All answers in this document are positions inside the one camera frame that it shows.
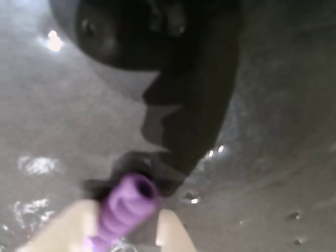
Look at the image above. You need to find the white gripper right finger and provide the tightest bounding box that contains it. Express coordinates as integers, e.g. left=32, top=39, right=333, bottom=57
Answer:
left=156, top=208, right=198, bottom=252

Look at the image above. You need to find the black table mat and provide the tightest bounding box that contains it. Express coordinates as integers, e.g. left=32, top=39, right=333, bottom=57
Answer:
left=0, top=0, right=336, bottom=252

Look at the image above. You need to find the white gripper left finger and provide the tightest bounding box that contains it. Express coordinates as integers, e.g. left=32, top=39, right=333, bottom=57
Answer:
left=15, top=200, right=103, bottom=252

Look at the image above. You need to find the purple ribbed pen grip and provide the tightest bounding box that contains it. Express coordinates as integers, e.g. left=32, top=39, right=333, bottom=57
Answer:
left=83, top=172, right=161, bottom=252

